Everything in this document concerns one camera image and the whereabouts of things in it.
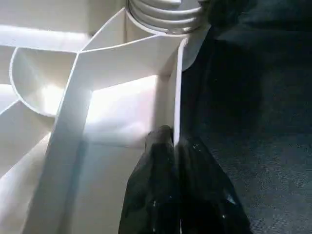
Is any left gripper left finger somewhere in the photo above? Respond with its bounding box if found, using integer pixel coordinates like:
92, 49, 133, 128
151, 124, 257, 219
118, 125, 181, 234

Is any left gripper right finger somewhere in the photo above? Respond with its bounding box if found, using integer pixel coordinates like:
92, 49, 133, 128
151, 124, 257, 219
175, 136, 253, 234

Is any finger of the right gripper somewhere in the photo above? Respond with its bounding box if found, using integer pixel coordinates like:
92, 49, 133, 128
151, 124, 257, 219
198, 0, 259, 31

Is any white plastic table leg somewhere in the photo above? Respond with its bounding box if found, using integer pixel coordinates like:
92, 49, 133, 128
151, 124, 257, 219
126, 0, 206, 36

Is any white plastic table top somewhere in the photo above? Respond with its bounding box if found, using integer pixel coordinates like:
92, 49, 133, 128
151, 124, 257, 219
0, 0, 211, 234

